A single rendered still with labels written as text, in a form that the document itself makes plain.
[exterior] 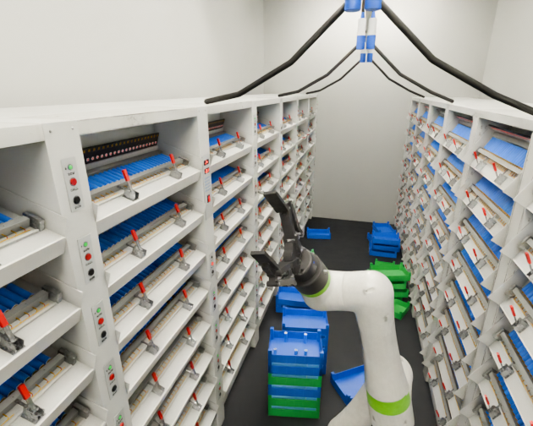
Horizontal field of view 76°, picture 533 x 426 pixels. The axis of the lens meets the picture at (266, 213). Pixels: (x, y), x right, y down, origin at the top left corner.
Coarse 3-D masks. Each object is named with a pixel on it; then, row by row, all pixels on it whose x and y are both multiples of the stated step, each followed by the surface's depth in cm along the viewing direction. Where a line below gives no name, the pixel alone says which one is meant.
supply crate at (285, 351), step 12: (276, 336) 208; (288, 336) 207; (300, 336) 206; (312, 336) 206; (288, 348) 199; (300, 348) 199; (312, 348) 199; (276, 360) 189; (288, 360) 188; (300, 360) 188; (312, 360) 187
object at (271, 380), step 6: (270, 378) 194; (276, 378) 193; (282, 378) 193; (288, 378) 193; (294, 378) 192; (300, 378) 192; (306, 378) 199; (318, 378) 191; (270, 384) 195; (276, 384) 195; (282, 384) 194; (288, 384) 194; (294, 384) 194; (300, 384) 194; (306, 384) 193; (312, 384) 193; (318, 384) 193
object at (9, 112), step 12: (0, 108) 122; (12, 108) 122; (24, 108) 122; (36, 108) 122; (48, 108) 122; (60, 108) 122; (72, 108) 122; (84, 108) 122; (96, 108) 122; (108, 108) 122; (120, 108) 122; (108, 132) 116; (120, 132) 122; (132, 132) 128; (144, 132) 135; (84, 144) 107; (96, 144) 112; (132, 156) 130
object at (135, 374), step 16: (192, 288) 159; (208, 288) 161; (176, 304) 147; (176, 320) 139; (160, 336) 130; (176, 336) 137; (144, 352) 121; (160, 352) 124; (144, 368) 116; (128, 384) 105
